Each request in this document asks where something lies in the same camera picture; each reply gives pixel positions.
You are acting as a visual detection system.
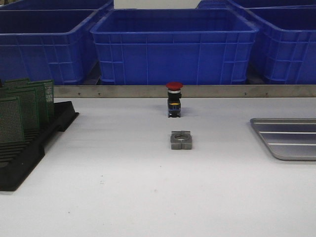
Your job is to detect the blue plastic bin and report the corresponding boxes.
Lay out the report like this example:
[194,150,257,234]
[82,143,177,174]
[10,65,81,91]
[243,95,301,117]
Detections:
[0,9,99,85]
[245,7,316,84]
[91,9,258,85]

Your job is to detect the metal rail strip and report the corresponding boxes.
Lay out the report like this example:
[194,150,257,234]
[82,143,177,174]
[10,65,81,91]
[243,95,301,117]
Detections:
[54,84,316,98]

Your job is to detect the grey metal clamp block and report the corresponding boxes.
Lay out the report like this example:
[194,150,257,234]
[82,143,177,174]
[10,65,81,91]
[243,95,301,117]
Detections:
[170,131,193,150]

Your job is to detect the right blue plastic bin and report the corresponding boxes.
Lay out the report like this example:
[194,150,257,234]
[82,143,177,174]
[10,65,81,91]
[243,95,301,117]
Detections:
[245,7,316,84]

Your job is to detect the black slotted board rack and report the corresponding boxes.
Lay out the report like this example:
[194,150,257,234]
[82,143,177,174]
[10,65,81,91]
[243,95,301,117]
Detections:
[0,101,79,192]

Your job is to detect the far left blue bin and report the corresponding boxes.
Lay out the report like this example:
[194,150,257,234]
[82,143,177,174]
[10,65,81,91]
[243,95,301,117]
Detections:
[0,0,114,10]

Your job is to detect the silver metal tray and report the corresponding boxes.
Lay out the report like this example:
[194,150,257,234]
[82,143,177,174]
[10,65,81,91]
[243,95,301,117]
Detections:
[250,118,316,161]

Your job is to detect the green perforated circuit board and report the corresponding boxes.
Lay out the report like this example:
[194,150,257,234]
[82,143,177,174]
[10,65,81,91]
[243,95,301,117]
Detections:
[4,78,30,88]
[28,82,49,125]
[0,97,25,145]
[7,87,40,131]
[28,79,54,118]

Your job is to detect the far right blue bin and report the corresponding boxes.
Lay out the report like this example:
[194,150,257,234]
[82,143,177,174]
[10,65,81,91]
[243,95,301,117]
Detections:
[196,0,316,9]

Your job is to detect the left blue plastic bin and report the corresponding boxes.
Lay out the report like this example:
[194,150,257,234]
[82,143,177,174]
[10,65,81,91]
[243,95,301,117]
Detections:
[0,9,99,85]

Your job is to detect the red emergency stop button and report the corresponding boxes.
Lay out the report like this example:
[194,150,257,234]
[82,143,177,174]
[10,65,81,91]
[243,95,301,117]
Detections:
[166,82,183,118]

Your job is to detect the centre blue plastic bin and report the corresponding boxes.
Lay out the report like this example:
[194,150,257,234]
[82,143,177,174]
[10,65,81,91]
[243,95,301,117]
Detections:
[91,9,258,85]

